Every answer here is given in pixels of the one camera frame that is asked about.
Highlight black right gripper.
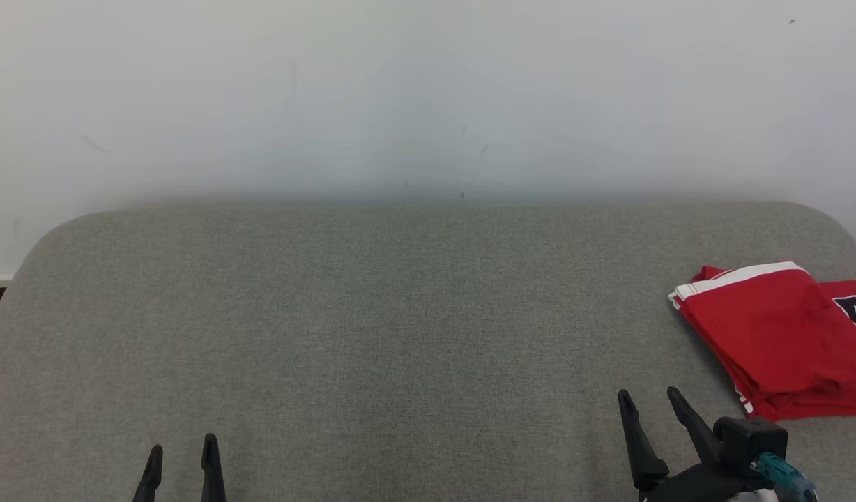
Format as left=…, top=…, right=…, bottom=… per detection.
left=617, top=385, right=779, bottom=502

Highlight red shorts with white stripe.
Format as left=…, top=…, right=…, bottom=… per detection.
left=668, top=261, right=856, bottom=422

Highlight red jersey with number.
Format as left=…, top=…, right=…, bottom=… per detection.
left=817, top=278, right=856, bottom=347

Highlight teal right cable connector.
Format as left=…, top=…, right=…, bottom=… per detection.
left=751, top=451, right=818, bottom=502

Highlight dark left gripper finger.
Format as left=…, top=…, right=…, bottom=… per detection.
left=200, top=432, right=228, bottom=502
left=132, top=443, right=165, bottom=502

